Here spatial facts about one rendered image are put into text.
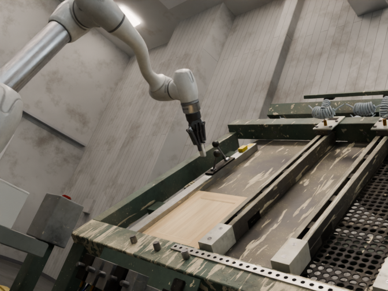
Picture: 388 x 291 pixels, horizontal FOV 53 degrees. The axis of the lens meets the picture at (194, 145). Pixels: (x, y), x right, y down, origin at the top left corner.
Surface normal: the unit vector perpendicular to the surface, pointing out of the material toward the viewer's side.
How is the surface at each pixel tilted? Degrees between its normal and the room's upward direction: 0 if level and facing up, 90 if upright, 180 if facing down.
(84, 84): 90
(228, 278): 51
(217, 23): 90
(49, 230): 90
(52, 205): 90
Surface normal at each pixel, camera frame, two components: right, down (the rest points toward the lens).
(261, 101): -0.68, -0.48
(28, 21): 0.65, -0.04
